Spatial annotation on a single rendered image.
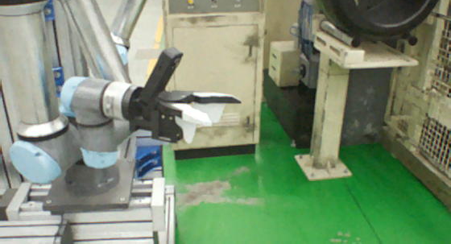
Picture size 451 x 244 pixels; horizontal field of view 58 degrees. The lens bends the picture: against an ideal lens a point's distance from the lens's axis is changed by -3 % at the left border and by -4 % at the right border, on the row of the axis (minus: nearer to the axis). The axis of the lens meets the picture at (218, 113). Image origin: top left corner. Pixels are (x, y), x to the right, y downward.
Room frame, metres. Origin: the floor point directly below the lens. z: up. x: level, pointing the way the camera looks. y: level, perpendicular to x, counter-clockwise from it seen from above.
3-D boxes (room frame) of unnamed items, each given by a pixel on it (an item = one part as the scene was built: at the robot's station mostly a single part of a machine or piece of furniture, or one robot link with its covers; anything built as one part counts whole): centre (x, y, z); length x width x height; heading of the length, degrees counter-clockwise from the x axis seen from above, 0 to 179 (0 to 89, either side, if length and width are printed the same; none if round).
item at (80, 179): (0.96, 0.35, 0.77); 0.15 x 0.15 x 0.10
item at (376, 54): (1.92, -0.70, 0.80); 0.37 x 0.36 x 0.02; 99
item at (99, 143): (0.79, 0.25, 0.94); 0.11 x 0.08 x 0.11; 159
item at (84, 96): (0.78, 0.26, 1.04); 0.11 x 0.08 x 0.09; 69
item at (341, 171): (2.16, -0.64, 0.02); 0.27 x 0.27 x 0.04; 9
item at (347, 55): (1.89, -0.56, 0.83); 0.36 x 0.09 x 0.06; 9
